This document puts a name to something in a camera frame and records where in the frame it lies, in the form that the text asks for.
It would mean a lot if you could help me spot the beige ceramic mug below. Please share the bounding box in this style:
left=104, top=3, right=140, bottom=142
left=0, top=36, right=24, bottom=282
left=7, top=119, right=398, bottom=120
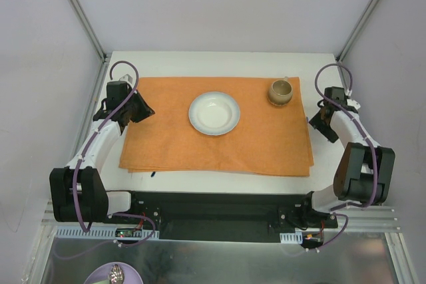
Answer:
left=268, top=77, right=294, bottom=106

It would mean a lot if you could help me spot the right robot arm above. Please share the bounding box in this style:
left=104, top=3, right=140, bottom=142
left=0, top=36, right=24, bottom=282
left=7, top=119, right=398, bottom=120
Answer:
left=299, top=86, right=395, bottom=227

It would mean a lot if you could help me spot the lilac plate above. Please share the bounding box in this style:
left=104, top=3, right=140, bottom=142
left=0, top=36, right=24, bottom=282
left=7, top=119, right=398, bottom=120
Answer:
left=84, top=262, right=143, bottom=284

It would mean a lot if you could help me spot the silver cutlery on lilac plate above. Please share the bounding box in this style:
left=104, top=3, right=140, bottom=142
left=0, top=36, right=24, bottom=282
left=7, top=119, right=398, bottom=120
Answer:
left=107, top=264, right=124, bottom=284

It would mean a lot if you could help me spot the white cable duct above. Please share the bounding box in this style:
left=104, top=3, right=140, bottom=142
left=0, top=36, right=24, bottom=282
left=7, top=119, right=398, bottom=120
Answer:
left=56, top=226, right=160, bottom=241
left=280, top=231, right=303, bottom=245

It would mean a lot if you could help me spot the left aluminium frame post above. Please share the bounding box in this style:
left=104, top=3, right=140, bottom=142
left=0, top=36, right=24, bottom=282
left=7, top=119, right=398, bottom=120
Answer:
left=67, top=0, right=107, bottom=62

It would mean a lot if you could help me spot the left white cable duct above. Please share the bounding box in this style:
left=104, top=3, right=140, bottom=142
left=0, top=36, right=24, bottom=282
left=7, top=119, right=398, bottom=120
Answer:
left=56, top=226, right=160, bottom=241

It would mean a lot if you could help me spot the right white cable duct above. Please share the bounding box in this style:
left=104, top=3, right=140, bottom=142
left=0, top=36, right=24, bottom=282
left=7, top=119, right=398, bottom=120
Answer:
left=280, top=231, right=303, bottom=245

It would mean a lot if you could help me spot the orange cloth placemat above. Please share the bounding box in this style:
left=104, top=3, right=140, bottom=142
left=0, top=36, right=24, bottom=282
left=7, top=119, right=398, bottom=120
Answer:
left=119, top=77, right=314, bottom=177

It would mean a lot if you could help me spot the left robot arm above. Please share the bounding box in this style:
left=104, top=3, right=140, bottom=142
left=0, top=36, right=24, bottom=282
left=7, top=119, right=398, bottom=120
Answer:
left=49, top=80, right=154, bottom=223

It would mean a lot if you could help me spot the aluminium frame post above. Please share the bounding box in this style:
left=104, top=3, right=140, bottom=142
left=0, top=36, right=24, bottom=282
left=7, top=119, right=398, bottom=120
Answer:
left=336, top=0, right=381, bottom=63
left=67, top=0, right=107, bottom=62

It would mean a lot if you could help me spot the right aluminium frame post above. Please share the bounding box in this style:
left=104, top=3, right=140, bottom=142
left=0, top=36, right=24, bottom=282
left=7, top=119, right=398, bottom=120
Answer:
left=336, top=0, right=381, bottom=63

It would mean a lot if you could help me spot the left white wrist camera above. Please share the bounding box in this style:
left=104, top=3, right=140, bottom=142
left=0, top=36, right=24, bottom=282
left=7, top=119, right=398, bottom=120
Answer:
left=119, top=74, right=134, bottom=85

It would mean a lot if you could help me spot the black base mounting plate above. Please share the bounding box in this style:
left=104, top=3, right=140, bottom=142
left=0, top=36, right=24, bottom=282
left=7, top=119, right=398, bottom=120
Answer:
left=105, top=192, right=337, bottom=243

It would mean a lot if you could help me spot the aluminium front rail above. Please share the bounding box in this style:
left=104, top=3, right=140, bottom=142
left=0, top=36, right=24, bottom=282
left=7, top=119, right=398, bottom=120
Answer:
left=41, top=200, right=402, bottom=233

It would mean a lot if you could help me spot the white ceramic plate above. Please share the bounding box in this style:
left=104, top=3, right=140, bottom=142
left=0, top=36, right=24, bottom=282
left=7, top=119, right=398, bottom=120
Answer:
left=188, top=91, right=240, bottom=136

